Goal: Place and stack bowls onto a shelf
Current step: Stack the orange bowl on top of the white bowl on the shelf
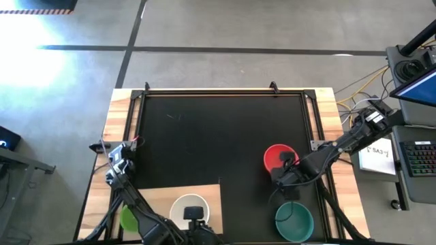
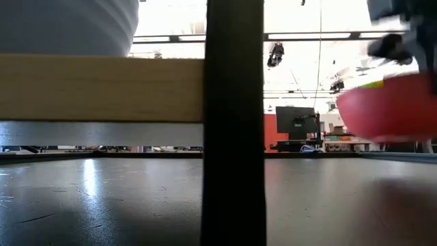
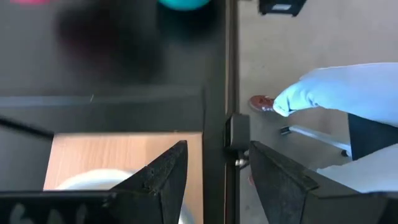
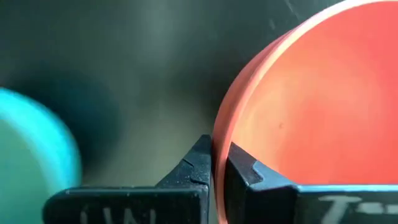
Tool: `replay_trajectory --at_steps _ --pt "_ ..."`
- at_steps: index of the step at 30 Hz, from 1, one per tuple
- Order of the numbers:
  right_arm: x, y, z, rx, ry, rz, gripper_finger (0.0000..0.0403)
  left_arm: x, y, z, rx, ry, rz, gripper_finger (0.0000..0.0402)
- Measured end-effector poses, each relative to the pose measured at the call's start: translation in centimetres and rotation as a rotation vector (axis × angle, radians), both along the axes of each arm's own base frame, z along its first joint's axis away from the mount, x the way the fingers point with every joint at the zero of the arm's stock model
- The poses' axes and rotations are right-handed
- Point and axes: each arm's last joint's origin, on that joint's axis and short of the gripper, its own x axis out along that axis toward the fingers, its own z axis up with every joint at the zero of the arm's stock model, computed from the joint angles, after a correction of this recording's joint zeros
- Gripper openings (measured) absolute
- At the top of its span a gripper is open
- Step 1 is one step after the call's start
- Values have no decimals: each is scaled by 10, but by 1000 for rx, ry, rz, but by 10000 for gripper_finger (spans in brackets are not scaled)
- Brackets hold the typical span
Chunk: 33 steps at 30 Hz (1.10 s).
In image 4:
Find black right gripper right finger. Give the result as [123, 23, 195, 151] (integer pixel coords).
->
[224, 142, 398, 224]

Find teal bowl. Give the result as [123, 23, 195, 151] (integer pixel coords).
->
[0, 86, 83, 224]

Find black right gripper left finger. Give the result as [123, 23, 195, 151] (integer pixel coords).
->
[42, 134, 213, 224]

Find red bowl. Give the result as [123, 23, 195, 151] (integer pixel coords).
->
[211, 0, 398, 224]

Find black table mat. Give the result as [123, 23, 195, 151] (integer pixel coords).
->
[0, 0, 346, 224]

